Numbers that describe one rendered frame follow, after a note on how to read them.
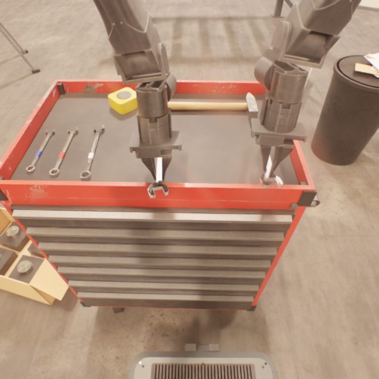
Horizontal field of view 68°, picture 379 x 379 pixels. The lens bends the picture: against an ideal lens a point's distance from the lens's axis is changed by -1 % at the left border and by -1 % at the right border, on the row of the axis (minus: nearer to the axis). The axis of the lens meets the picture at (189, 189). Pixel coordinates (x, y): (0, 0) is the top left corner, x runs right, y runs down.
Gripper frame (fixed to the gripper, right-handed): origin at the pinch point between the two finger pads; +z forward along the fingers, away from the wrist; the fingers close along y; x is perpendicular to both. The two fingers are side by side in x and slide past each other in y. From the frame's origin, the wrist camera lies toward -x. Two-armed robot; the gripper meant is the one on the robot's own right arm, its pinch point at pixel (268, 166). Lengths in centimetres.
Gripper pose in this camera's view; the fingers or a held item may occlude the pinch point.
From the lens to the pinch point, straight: 62.1
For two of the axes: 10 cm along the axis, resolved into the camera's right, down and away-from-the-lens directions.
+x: -1.3, 5.9, -7.9
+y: -9.9, -1.0, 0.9
